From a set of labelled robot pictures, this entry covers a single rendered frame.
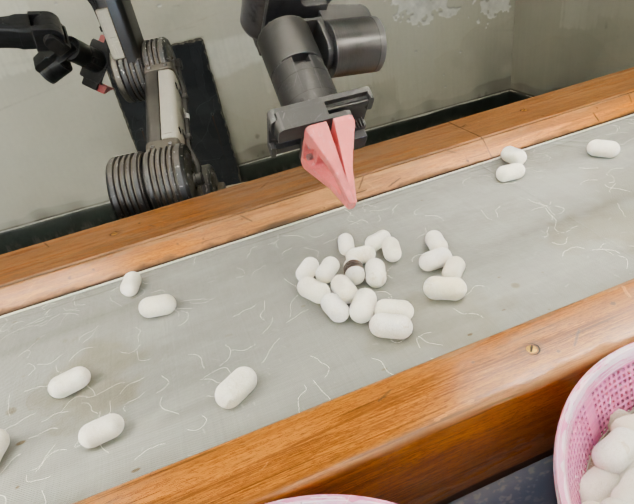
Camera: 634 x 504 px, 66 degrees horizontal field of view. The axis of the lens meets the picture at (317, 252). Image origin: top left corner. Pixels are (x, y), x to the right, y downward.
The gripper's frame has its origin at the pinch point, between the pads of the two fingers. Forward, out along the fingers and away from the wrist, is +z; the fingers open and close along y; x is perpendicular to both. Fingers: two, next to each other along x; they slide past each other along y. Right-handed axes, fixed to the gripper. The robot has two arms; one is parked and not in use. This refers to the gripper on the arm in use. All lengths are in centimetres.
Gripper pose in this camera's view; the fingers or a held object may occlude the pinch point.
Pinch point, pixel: (349, 198)
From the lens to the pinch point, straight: 45.3
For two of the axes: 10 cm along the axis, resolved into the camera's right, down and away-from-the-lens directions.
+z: 3.3, 9.0, -2.9
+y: 9.4, -2.9, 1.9
